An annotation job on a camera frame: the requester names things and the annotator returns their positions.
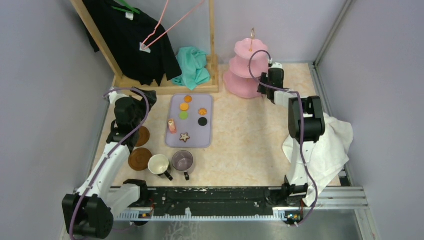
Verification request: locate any star-shaped iced cookie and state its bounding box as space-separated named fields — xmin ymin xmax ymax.
xmin=179 ymin=132 xmax=191 ymax=143

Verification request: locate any purple mug black handle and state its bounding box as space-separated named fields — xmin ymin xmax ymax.
xmin=171 ymin=150 xmax=195 ymax=181

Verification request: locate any teal cloth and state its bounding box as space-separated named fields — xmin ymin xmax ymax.
xmin=171 ymin=46 xmax=211 ymax=91

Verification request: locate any pink three-tier cake stand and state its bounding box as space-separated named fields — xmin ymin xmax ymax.
xmin=222 ymin=28 xmax=269 ymax=99

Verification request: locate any small orange round cookie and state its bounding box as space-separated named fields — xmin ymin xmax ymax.
xmin=184 ymin=95 xmax=193 ymax=103

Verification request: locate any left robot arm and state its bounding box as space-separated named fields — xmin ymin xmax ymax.
xmin=62 ymin=87 xmax=157 ymax=240

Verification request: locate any green round cookie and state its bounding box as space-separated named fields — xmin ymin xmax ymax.
xmin=179 ymin=111 xmax=189 ymax=120

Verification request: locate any lavender serving tray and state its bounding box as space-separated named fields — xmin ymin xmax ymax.
xmin=164 ymin=93 xmax=214 ymax=149

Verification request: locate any red striped cake piece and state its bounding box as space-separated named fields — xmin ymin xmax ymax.
xmin=167 ymin=118 xmax=177 ymax=134

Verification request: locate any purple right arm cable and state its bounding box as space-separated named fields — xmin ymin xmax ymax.
xmin=248 ymin=49 xmax=320 ymax=228

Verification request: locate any pink clothes hanger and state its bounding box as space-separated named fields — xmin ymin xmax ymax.
xmin=141 ymin=0 xmax=206 ymax=51

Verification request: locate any brown saucer near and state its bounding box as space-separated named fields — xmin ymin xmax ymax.
xmin=128 ymin=147 xmax=153 ymax=171

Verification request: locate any white towel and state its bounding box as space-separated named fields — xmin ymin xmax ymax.
xmin=282 ymin=113 xmax=354 ymax=207

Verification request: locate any cream mug black handle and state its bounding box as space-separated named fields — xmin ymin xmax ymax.
xmin=147 ymin=154 xmax=174 ymax=182

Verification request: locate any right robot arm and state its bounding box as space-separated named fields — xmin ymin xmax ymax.
xmin=258 ymin=63 xmax=326 ymax=206

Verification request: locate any green clothes hanger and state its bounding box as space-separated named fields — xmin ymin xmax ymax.
xmin=111 ymin=0 xmax=141 ymax=15

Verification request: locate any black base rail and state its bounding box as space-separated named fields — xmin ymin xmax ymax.
xmin=130 ymin=186 xmax=302 ymax=217

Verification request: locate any black sandwich cookie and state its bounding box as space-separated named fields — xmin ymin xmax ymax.
xmin=198 ymin=117 xmax=208 ymax=127

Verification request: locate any orange waffle round cookie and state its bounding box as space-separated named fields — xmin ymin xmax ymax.
xmin=179 ymin=102 xmax=190 ymax=112

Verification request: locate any wooden clothes rack frame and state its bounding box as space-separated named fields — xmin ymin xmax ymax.
xmin=72 ymin=0 xmax=219 ymax=95

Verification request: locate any black t-shirt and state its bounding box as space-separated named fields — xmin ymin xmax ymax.
xmin=83 ymin=0 xmax=182 ymax=86

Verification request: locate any brown saucer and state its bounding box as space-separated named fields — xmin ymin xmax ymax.
xmin=135 ymin=126 xmax=150 ymax=147
xmin=128 ymin=147 xmax=153 ymax=171

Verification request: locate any brown saucer far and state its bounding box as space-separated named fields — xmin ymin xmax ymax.
xmin=135 ymin=126 xmax=150 ymax=147

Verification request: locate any orange swirl cookie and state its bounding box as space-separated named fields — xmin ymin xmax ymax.
xmin=198 ymin=108 xmax=208 ymax=116

